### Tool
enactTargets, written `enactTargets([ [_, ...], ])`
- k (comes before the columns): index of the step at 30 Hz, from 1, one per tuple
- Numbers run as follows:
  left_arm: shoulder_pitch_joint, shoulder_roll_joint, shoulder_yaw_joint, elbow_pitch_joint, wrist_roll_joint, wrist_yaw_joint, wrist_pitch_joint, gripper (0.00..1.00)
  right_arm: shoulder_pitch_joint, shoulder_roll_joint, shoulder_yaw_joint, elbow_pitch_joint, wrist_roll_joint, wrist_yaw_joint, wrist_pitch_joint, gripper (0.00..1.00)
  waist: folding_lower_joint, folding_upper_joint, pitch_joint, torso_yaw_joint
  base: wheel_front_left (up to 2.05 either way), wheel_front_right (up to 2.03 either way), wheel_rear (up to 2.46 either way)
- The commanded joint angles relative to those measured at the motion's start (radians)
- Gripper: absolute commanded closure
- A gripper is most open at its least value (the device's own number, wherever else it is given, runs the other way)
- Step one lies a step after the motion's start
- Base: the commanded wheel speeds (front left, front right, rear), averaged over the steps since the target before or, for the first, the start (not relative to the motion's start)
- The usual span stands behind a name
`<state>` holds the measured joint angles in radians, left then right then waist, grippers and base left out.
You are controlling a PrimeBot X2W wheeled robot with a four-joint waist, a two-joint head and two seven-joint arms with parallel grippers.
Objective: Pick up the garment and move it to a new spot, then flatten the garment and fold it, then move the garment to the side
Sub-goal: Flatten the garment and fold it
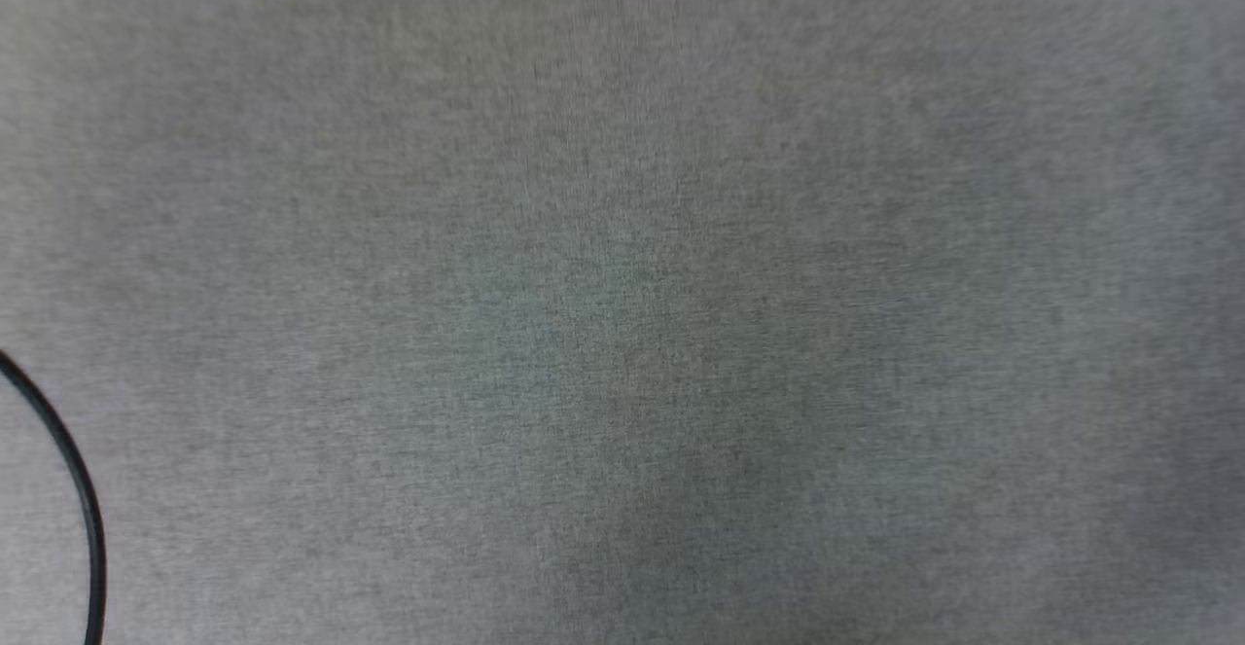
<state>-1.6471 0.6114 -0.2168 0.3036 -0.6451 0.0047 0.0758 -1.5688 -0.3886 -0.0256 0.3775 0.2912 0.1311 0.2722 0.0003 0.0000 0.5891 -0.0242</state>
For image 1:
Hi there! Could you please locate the grey fabric sofa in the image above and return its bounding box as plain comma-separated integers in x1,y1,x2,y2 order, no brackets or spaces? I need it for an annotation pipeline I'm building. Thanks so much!
0,0,1245,645

